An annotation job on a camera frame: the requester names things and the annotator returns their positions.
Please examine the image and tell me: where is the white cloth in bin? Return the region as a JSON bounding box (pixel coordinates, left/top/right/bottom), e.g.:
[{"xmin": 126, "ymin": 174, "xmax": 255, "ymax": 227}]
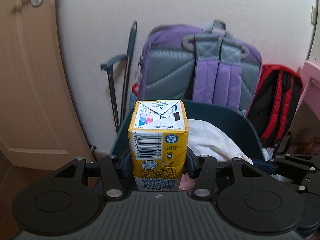
[{"xmin": 188, "ymin": 119, "xmax": 253, "ymax": 164}]

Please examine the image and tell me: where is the pink crumpled tissue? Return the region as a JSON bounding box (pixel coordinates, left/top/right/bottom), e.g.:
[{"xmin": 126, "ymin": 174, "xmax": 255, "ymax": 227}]
[{"xmin": 178, "ymin": 173, "xmax": 197, "ymax": 194}]

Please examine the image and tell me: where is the grey folding cane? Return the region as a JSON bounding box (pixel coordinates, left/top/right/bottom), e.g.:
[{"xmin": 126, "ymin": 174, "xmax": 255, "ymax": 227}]
[{"xmin": 100, "ymin": 21, "xmax": 138, "ymax": 134}]

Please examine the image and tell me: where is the beige wooden door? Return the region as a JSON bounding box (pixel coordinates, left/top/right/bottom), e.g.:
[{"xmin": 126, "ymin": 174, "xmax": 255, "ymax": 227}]
[{"xmin": 1, "ymin": 0, "xmax": 93, "ymax": 170}]

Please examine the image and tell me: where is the purple grey backpack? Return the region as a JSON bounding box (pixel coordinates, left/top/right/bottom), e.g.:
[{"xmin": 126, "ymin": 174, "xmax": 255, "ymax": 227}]
[{"xmin": 136, "ymin": 20, "xmax": 262, "ymax": 115}]

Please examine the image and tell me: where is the pink table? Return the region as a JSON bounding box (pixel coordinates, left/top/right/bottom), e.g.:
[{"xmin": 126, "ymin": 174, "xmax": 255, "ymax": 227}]
[{"xmin": 296, "ymin": 60, "xmax": 319, "ymax": 119}]

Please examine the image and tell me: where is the teal trash bin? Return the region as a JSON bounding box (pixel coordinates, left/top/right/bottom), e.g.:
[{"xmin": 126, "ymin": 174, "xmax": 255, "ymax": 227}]
[{"xmin": 111, "ymin": 100, "xmax": 264, "ymax": 160}]

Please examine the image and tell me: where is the red black backpack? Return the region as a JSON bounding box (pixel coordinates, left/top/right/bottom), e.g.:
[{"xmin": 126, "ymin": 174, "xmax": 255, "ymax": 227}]
[{"xmin": 247, "ymin": 64, "xmax": 303, "ymax": 148}]

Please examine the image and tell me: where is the yellow milk carton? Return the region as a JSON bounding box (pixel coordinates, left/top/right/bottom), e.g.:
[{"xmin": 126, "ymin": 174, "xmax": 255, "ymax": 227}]
[{"xmin": 128, "ymin": 100, "xmax": 189, "ymax": 191}]

